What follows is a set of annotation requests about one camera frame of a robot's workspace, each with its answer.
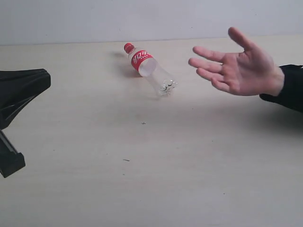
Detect black sleeved forearm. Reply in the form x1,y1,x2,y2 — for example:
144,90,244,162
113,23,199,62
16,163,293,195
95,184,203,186
259,64,303,113

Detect clear bottle red label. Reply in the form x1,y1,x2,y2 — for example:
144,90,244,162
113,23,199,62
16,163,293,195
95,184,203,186
124,43,178,97

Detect open bare human hand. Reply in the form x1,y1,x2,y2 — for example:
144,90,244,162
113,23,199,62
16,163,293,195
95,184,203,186
188,27,285,96

